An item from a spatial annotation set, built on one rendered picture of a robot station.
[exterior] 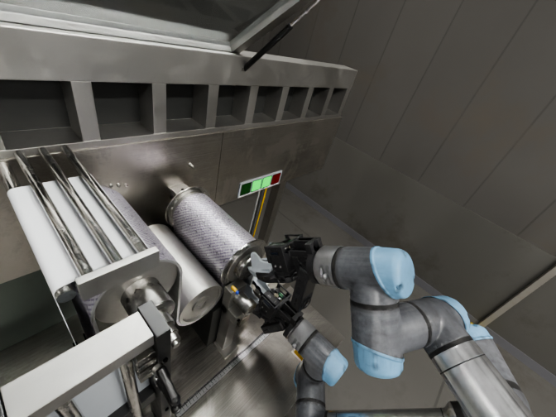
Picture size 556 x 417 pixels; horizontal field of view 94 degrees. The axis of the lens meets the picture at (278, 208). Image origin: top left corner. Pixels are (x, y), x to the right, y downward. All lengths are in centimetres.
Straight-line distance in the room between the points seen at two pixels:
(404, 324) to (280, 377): 55
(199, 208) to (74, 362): 46
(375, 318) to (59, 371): 38
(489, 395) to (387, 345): 15
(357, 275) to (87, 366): 35
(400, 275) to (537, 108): 215
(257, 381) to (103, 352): 63
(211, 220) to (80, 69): 40
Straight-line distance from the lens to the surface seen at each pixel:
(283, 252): 52
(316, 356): 74
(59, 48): 64
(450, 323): 54
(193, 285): 65
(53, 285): 44
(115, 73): 67
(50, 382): 37
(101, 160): 73
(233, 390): 91
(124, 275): 42
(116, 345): 37
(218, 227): 68
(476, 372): 53
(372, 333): 45
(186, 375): 92
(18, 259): 83
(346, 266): 44
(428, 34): 264
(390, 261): 42
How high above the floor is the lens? 176
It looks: 35 degrees down
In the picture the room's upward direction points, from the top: 17 degrees clockwise
